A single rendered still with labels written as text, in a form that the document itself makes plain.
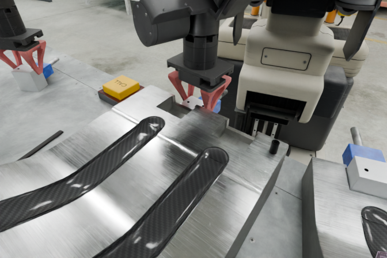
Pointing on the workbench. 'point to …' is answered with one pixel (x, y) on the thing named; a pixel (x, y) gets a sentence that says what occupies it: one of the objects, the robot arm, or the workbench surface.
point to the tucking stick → (41, 145)
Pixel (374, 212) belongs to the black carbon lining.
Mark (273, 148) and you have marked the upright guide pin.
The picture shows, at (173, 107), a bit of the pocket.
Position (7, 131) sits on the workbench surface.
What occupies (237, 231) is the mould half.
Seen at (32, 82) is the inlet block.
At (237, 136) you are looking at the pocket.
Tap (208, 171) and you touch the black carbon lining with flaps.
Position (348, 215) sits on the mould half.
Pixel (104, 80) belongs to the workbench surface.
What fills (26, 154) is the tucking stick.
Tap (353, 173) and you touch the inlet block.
